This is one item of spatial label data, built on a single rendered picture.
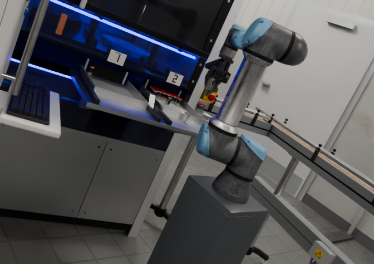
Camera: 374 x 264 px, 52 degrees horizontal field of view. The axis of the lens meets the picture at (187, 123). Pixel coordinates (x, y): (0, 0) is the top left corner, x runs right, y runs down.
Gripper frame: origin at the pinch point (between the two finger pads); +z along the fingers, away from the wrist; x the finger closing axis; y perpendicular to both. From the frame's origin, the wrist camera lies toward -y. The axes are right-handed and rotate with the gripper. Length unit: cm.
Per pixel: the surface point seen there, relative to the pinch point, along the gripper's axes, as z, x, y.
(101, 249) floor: 104, -14, -9
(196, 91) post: 4.6, 8.3, -23.3
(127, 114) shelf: 16.9, -41.8, 16.7
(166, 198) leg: 82, 30, -38
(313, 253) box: 56, 79, 42
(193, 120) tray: 14.7, -2.1, 2.7
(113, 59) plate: 3.7, -42.8, -23.1
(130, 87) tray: 14.7, -28.6, -23.7
